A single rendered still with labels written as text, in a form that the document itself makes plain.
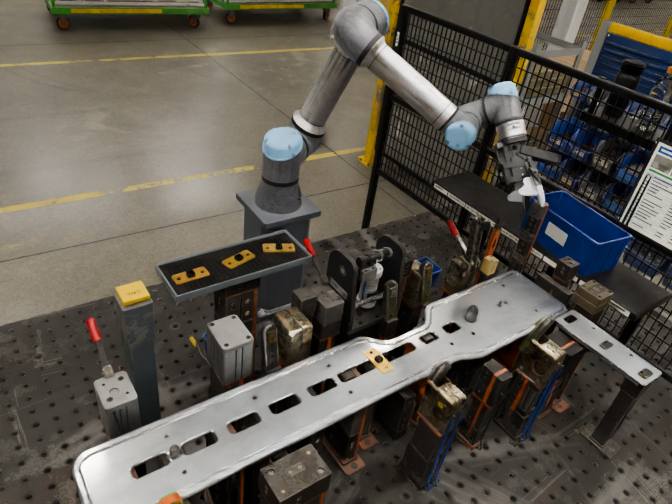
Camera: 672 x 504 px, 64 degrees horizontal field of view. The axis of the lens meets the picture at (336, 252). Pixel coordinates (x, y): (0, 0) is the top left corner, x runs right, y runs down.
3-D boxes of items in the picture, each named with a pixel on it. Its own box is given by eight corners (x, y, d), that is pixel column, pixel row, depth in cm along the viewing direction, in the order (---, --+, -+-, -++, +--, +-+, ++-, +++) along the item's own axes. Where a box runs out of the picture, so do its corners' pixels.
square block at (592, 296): (557, 382, 180) (601, 300, 159) (538, 366, 185) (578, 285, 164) (571, 373, 184) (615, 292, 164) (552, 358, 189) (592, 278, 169)
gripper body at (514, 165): (501, 188, 151) (491, 146, 152) (531, 182, 151) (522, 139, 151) (507, 184, 144) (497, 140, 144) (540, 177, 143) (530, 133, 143)
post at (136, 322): (138, 435, 145) (121, 312, 120) (129, 414, 150) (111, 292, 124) (166, 423, 149) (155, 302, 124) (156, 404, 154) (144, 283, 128)
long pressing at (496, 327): (99, 558, 93) (98, 554, 92) (66, 457, 107) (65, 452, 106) (571, 311, 165) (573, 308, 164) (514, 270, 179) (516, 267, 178)
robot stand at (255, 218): (233, 287, 199) (235, 192, 176) (282, 273, 210) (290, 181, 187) (259, 322, 186) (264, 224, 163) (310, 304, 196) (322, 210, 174)
